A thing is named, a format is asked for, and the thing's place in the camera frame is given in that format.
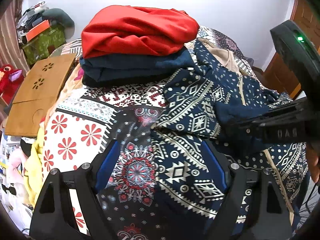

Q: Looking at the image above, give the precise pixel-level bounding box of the navy patterned hooded jacket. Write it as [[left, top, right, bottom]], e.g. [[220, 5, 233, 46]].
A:
[[151, 38, 310, 239]]

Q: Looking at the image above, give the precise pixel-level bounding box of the plain navy blue garment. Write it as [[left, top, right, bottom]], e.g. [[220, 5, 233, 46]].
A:
[[79, 47, 195, 82]]

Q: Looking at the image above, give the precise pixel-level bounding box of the person's right hand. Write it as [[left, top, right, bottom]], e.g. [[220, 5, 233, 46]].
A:
[[306, 144, 319, 184]]

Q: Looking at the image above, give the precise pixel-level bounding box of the yellow cloth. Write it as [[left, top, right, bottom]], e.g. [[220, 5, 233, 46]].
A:
[[23, 122, 44, 207]]

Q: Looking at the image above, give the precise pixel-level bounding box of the brown wooden door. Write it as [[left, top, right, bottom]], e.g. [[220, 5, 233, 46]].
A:
[[264, 0, 319, 99]]

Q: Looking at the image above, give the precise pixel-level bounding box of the brown wooden lap board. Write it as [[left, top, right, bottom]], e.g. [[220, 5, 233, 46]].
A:
[[4, 54, 75, 137]]

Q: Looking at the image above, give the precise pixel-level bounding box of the red plush toy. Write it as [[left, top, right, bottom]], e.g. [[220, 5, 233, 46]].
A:
[[1, 64, 24, 105]]

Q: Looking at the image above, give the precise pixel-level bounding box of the black folded garment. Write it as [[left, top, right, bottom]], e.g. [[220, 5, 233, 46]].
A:
[[82, 74, 171, 88]]

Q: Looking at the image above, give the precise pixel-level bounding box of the green patterned storage box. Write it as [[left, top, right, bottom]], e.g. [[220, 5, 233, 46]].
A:
[[22, 24, 66, 66]]

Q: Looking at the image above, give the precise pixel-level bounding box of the orange box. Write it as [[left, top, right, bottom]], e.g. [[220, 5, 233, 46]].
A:
[[25, 20, 50, 42]]

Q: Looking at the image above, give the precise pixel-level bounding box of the red folded garment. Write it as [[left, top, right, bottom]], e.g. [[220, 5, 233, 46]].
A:
[[81, 5, 199, 59]]

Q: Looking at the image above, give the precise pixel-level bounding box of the grey green cushion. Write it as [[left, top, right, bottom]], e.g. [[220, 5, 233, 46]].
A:
[[42, 8, 75, 39]]

